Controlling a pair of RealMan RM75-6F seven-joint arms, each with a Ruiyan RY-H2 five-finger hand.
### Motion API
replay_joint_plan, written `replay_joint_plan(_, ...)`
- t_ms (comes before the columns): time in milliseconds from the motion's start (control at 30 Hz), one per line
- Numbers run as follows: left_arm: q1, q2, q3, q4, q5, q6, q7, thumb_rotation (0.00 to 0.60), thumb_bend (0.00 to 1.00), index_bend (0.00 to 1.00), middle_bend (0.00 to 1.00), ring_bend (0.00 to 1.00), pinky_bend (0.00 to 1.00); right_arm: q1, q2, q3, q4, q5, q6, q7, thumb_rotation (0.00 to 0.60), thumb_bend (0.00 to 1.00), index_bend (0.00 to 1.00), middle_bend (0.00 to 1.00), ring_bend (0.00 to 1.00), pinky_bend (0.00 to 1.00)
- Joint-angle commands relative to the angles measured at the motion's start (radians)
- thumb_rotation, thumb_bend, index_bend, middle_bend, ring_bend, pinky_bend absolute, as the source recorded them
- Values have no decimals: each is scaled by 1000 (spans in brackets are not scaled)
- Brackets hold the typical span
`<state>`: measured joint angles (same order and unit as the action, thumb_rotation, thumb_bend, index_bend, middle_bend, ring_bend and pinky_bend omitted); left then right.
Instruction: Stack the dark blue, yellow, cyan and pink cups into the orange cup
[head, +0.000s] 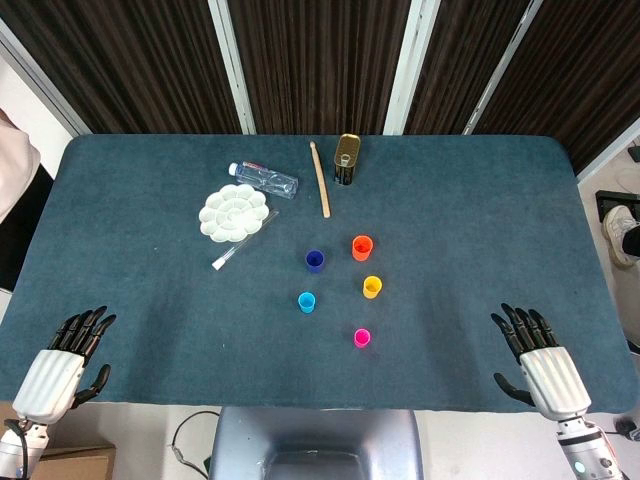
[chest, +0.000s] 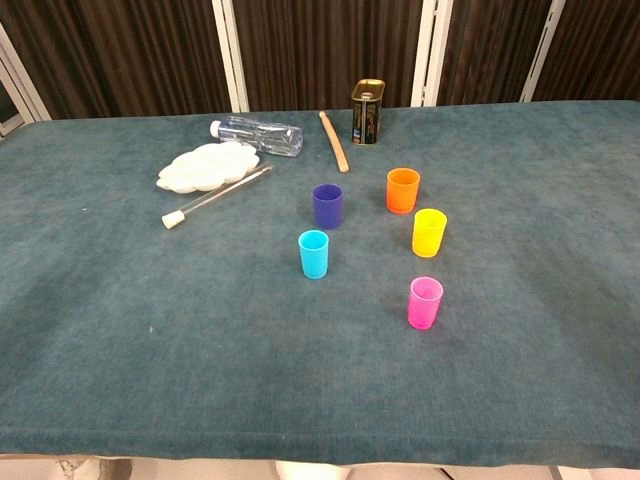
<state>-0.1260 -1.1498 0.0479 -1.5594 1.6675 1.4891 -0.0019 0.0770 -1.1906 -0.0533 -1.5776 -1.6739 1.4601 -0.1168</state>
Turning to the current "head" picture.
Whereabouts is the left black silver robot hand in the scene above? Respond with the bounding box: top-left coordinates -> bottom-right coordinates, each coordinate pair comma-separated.
10,305 -> 117,426

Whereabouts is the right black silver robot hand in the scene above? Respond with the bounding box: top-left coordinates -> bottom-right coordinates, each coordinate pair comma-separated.
490,302 -> 593,421

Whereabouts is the brown cardboard box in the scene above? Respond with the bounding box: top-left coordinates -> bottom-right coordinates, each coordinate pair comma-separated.
29,444 -> 117,480

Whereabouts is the white sneaker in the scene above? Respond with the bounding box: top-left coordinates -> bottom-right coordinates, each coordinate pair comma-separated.
601,204 -> 637,267

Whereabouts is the blue table cloth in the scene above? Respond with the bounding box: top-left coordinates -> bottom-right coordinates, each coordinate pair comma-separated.
0,132 -> 640,415

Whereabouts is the glass tube with white stopper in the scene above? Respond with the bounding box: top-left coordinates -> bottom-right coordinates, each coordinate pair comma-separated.
210,208 -> 280,272

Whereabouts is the orange plastic cup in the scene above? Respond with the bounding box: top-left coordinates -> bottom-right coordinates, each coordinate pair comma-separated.
351,235 -> 375,262

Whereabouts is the grey robot torso base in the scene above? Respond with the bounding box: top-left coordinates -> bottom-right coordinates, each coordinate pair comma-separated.
207,405 -> 425,480

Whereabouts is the white flower paint palette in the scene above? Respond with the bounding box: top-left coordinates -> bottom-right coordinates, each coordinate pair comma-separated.
198,183 -> 269,245

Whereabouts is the clear plastic water bottle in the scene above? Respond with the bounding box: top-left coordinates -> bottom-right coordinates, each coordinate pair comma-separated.
228,160 -> 300,200

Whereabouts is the wooden drumstick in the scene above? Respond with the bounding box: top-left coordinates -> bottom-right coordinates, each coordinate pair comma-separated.
309,140 -> 332,219

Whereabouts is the gold black tin can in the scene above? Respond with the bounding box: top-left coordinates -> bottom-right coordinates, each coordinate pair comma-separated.
332,132 -> 362,187

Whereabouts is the dark slatted partition panel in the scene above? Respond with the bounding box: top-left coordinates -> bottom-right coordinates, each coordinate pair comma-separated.
383,0 -> 544,135
462,0 -> 640,174
208,0 -> 426,135
0,0 -> 242,135

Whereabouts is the black floor cable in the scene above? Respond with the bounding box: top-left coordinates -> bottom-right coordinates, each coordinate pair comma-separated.
169,410 -> 221,471

